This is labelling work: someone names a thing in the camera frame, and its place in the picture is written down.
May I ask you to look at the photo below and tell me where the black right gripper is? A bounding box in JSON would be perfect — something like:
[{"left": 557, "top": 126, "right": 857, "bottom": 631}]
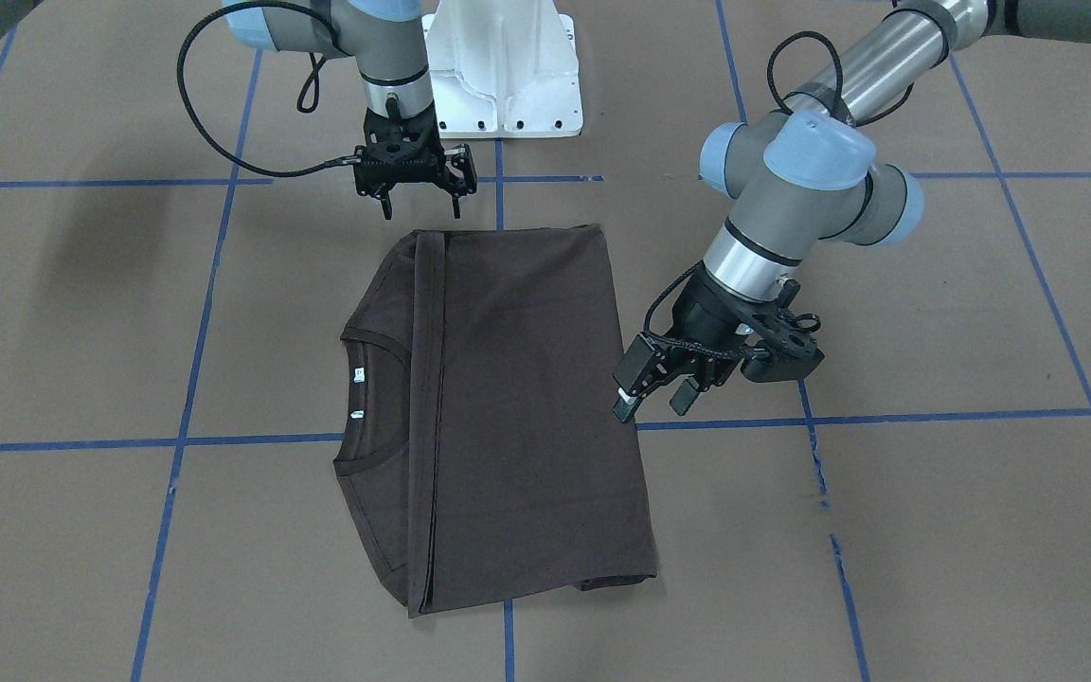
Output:
[{"left": 352, "top": 105, "right": 477, "bottom": 222}]

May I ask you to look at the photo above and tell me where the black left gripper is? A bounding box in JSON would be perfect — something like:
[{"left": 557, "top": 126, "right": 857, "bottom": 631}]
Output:
[{"left": 612, "top": 266, "right": 774, "bottom": 423}]

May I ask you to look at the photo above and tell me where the dark brown t-shirt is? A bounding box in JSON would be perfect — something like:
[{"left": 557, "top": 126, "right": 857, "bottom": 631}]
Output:
[{"left": 333, "top": 224, "right": 659, "bottom": 619}]

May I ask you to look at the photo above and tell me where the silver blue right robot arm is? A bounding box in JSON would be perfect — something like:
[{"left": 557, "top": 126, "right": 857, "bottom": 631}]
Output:
[{"left": 176, "top": 1, "right": 479, "bottom": 219}]

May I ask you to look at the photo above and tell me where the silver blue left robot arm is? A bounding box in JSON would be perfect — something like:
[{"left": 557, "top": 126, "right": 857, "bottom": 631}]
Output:
[{"left": 614, "top": 1, "right": 1091, "bottom": 422}]

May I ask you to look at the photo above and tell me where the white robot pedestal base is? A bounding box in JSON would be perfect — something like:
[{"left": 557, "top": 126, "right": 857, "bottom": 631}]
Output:
[{"left": 421, "top": 1, "right": 584, "bottom": 141}]

